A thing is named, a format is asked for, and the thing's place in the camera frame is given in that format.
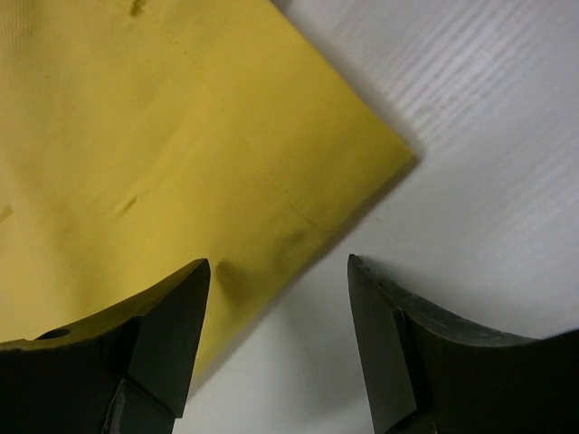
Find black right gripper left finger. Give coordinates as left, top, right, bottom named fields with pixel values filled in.
left=1, top=259, right=211, bottom=433

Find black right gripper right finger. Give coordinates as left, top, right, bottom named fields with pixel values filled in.
left=347, top=255, right=578, bottom=433

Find yellow trousers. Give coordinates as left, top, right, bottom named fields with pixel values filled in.
left=1, top=1, right=415, bottom=373

